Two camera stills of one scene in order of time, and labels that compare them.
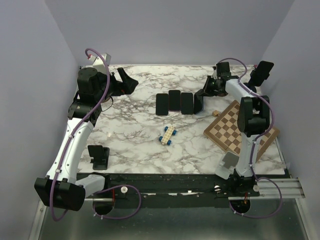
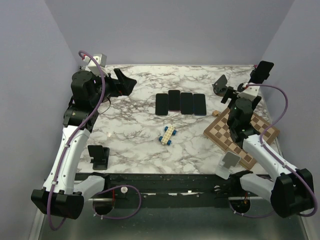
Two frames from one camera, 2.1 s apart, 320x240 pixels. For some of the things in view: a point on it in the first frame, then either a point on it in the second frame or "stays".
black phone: x=187 y=103 stays
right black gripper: x=205 y=90 → x=230 y=92
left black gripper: x=128 y=85 stays
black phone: x=162 y=104 stays
